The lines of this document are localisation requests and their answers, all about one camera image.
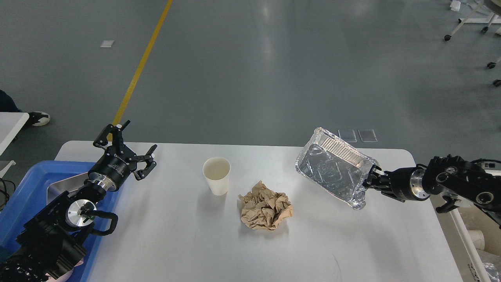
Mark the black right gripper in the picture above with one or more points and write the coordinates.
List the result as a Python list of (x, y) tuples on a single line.
[(403, 184)]

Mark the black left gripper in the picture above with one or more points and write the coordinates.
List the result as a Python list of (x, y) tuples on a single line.
[(113, 169)]

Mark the aluminium foil tray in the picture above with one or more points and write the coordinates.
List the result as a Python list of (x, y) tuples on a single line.
[(336, 166)]

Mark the stainless steel rectangular container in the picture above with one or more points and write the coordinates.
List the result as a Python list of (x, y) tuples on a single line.
[(72, 185)]

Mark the white paper cup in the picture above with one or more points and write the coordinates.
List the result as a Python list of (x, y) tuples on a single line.
[(216, 172)]

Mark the brown paper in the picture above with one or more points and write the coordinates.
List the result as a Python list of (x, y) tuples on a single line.
[(262, 208)]

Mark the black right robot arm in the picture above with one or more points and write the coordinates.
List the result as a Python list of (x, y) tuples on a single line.
[(453, 178)]

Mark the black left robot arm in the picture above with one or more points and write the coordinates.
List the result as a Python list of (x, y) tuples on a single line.
[(51, 243)]

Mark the clear floor plate right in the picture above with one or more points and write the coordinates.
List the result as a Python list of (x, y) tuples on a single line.
[(367, 136)]

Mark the clear floor plate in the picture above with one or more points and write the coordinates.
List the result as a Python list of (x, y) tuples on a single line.
[(367, 136), (348, 135)]

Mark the clear floor plate left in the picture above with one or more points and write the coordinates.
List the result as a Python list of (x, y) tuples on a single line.
[(348, 135)]

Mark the white waste bin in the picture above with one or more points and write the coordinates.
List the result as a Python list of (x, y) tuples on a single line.
[(474, 241)]

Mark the blue plastic tray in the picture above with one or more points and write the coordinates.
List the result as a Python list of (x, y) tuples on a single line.
[(30, 197)]

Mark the white paper scrap on floor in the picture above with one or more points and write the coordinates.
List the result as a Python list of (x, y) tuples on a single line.
[(107, 43)]

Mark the white side table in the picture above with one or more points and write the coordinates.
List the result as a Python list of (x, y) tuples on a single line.
[(10, 125)]

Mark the seated person in dark clothes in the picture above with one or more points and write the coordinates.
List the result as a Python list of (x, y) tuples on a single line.
[(35, 119)]

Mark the white wheeled cart frame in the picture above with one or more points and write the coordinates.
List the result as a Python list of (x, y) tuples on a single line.
[(493, 17)]

